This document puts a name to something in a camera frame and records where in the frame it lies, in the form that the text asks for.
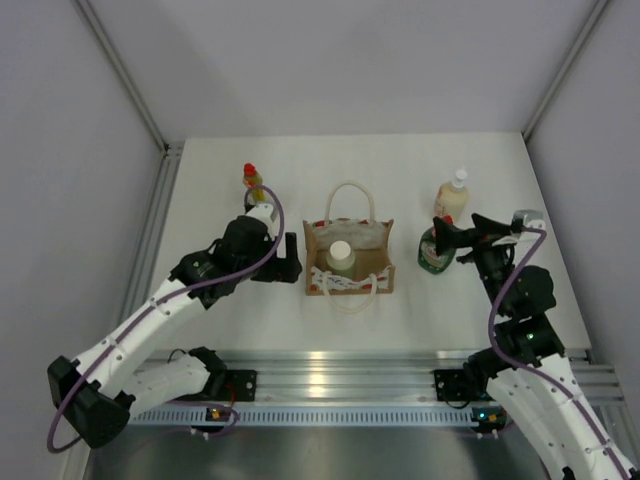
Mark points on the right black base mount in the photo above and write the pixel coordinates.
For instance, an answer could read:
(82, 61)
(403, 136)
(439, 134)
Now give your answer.
(452, 388)

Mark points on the brown canvas tote bag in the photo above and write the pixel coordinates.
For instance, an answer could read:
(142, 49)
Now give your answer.
(369, 238)

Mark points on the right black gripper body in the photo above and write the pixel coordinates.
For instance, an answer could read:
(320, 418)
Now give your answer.
(492, 265)

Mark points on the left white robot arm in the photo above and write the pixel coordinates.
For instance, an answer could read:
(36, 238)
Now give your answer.
(101, 389)

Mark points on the dark bottle red cap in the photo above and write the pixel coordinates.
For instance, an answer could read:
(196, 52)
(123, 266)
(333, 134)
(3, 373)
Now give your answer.
(427, 256)

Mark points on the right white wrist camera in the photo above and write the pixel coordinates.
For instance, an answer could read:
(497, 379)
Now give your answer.
(526, 224)

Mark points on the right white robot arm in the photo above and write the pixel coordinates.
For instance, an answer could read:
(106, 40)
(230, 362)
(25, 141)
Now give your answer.
(526, 369)

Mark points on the white slotted cable duct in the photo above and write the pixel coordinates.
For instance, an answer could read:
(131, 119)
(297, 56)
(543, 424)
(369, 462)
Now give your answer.
(260, 416)

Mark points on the small brown bottle red cap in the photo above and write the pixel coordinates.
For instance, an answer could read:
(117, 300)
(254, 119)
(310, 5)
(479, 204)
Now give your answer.
(253, 181)

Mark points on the cream pump lotion bottle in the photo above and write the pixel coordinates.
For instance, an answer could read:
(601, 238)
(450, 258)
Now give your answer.
(452, 196)

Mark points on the green bottle white cap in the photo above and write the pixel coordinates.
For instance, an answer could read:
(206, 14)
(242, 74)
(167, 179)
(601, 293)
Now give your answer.
(341, 259)

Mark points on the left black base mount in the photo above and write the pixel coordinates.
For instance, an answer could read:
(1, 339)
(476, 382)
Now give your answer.
(238, 386)

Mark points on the right aluminium frame post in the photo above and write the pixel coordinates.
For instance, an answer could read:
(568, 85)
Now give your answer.
(576, 47)

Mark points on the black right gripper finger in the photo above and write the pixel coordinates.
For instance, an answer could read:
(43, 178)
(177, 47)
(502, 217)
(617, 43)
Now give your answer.
(489, 227)
(448, 237)

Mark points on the aluminium mounting rail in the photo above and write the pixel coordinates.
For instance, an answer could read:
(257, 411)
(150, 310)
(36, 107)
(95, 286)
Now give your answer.
(348, 378)

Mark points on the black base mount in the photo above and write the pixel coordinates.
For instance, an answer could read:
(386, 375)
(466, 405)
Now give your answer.
(452, 388)
(238, 386)

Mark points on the aluminium frame post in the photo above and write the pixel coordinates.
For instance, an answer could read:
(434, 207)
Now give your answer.
(576, 47)
(89, 15)

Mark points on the left aluminium frame post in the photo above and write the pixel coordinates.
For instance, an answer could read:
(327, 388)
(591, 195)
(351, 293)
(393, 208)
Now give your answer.
(89, 15)

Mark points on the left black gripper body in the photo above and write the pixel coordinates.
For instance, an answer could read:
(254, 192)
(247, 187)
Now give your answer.
(265, 245)

